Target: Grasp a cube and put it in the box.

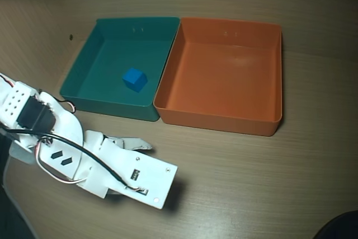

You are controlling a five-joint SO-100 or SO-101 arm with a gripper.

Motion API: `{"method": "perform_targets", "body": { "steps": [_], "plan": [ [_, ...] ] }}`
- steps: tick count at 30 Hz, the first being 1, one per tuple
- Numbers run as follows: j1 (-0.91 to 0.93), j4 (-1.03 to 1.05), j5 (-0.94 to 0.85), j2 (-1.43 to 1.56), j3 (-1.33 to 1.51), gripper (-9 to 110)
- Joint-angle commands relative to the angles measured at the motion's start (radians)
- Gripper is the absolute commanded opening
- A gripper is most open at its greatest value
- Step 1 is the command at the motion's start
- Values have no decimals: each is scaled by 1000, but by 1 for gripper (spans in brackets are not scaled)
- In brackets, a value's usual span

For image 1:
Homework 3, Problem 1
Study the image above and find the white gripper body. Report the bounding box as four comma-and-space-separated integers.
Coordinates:
36, 130, 124, 188

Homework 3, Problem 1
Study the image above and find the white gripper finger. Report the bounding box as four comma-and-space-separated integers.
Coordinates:
105, 137, 153, 152

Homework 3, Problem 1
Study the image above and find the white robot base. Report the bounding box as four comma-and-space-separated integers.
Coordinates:
9, 141, 39, 165

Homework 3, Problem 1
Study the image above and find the blue cube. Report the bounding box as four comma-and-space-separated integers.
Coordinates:
121, 68, 148, 93

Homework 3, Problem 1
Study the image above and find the teal plastic box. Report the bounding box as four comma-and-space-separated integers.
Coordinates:
59, 16, 180, 123

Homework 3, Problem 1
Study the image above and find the orange plastic box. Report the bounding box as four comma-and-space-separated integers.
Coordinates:
153, 17, 283, 137

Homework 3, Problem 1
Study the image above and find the dark round object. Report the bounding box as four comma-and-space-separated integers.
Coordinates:
314, 210, 358, 239

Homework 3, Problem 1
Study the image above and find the red white black servo cable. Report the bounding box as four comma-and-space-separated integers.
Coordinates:
35, 137, 90, 185

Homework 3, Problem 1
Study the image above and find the thin servo cable loop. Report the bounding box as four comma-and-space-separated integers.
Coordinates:
54, 97, 77, 114

